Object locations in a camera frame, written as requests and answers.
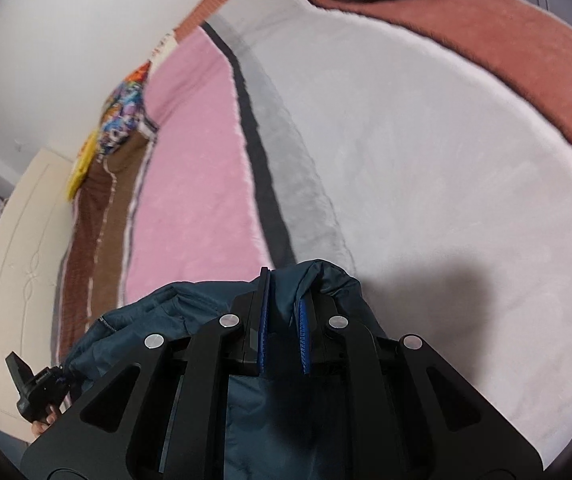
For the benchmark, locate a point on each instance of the striped fleece bed blanket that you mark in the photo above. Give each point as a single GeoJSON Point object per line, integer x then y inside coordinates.
{"type": "Point", "coordinates": [424, 146]}

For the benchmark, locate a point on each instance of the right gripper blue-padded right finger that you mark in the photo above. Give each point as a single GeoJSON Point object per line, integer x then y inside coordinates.
{"type": "Point", "coordinates": [401, 411]}

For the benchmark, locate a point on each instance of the yellow pillow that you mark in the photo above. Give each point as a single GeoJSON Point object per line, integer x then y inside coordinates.
{"type": "Point", "coordinates": [79, 171]}

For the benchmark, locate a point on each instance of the teal puffer jacket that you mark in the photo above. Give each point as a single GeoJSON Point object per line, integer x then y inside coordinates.
{"type": "Point", "coordinates": [233, 380]}

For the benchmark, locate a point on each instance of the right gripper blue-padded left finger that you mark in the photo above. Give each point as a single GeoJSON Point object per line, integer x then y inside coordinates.
{"type": "Point", "coordinates": [161, 412]}

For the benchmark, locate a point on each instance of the left human hand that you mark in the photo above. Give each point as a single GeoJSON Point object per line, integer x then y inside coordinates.
{"type": "Point", "coordinates": [39, 427]}

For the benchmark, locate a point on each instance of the colourful patterned pillow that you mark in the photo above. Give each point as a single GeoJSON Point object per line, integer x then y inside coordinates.
{"type": "Point", "coordinates": [122, 111]}

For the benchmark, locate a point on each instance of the cream bed headboard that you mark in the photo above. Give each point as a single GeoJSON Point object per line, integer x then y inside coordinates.
{"type": "Point", "coordinates": [35, 229]}

